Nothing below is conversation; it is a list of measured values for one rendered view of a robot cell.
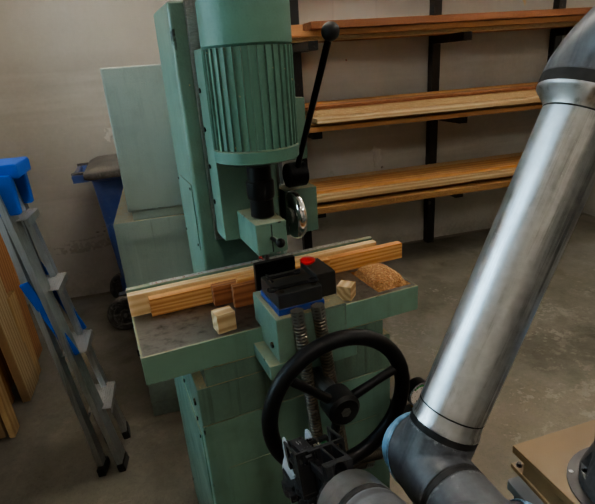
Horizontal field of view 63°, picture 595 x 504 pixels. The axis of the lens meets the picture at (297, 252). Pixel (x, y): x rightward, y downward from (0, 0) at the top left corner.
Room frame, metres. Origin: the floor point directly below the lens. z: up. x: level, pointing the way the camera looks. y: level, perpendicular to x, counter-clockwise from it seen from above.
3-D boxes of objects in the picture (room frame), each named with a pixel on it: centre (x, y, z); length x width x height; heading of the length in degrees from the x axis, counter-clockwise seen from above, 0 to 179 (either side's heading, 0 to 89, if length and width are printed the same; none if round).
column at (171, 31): (1.29, 0.18, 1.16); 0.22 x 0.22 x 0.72; 21
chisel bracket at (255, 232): (1.04, 0.07, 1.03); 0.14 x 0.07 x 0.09; 21
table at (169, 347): (0.92, 0.04, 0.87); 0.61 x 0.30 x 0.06; 111
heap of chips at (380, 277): (1.03, -0.19, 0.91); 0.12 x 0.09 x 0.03; 21
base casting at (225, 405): (1.13, 0.11, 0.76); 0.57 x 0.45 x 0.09; 21
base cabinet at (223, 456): (1.13, 0.11, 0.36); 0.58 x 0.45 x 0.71; 21
